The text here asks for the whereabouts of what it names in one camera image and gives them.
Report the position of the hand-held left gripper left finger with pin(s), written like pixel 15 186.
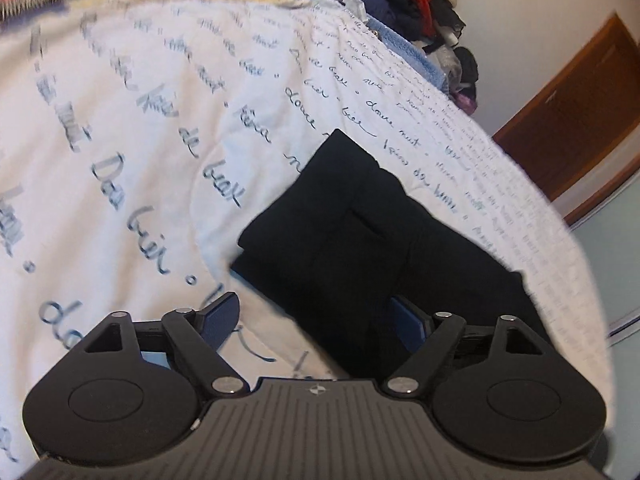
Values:
pixel 220 315

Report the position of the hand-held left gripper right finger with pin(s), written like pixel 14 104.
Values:
pixel 407 321

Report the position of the black pants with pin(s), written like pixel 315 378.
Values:
pixel 350 240

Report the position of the white script-printed bedspread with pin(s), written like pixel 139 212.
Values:
pixel 150 135

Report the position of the purple cloth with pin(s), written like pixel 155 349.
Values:
pixel 467 102

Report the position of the brown wooden door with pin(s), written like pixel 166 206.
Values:
pixel 575 135

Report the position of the black backpack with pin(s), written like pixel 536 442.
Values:
pixel 466 67

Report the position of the blue blanket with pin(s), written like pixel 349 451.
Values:
pixel 405 46

